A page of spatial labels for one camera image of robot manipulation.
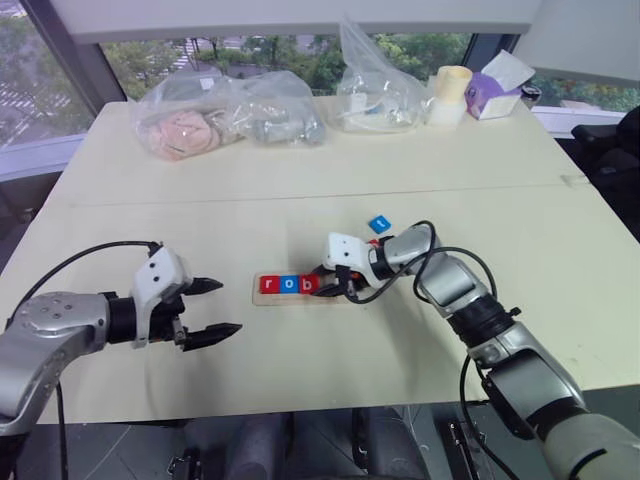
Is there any clear bag with pink plush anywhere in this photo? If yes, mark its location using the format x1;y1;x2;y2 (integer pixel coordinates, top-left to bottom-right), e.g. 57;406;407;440
129;73;254;163

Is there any wooden letter tray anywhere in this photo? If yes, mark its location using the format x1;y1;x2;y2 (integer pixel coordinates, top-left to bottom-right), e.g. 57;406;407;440
250;272;362;308

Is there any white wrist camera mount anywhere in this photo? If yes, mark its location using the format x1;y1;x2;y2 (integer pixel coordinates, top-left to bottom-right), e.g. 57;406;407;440
129;243;195;350
321;231;375;291

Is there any purple tissue box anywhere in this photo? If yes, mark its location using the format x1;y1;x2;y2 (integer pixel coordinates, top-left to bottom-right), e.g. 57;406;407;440
463;49;537;122

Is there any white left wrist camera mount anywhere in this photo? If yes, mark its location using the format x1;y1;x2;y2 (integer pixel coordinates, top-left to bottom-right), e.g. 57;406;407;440
129;243;195;350

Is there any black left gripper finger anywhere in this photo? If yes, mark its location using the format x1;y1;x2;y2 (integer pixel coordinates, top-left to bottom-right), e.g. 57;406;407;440
180;276;225;298
181;323;244;353

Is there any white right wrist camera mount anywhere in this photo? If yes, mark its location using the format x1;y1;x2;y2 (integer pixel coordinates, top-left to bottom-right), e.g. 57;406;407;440
321;231;375;291

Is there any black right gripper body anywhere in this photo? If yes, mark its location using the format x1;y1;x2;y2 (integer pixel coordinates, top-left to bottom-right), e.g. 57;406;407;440
331;266;372;304

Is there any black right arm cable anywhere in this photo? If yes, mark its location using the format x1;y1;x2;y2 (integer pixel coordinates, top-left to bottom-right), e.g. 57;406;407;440
347;219;521;480

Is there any black office chair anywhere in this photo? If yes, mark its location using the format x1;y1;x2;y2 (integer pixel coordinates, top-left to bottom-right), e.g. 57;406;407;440
571;103;640;224

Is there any cream cylindrical cup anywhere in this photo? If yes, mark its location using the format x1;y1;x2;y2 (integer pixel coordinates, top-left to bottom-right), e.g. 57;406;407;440
433;65;474;107

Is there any dark window frame post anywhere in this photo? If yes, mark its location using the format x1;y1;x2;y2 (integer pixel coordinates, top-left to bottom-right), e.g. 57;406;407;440
27;0;127;137

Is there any white cylindrical base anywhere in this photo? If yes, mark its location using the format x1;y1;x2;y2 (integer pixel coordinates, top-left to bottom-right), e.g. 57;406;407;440
428;97;467;130

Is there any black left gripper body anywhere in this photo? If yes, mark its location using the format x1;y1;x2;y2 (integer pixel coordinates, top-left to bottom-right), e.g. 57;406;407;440
147;293;191;352

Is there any clear bag with grey parts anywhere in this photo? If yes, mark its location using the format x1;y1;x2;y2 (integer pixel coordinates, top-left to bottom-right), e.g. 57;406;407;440
219;69;327;148

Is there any tall clear plastic bag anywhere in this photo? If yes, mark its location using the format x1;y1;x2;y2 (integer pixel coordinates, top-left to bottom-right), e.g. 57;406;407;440
335;13;432;134

